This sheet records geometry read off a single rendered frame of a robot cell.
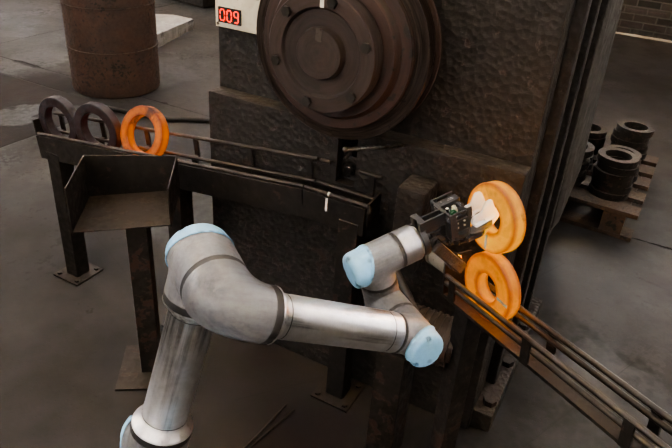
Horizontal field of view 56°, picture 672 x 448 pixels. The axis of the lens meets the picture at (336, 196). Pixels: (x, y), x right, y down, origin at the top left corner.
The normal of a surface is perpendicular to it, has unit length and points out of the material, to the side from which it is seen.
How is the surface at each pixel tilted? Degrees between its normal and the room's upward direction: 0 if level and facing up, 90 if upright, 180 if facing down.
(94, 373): 0
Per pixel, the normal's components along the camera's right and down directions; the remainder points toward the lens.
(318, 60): -0.48, 0.40
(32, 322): 0.06, -0.87
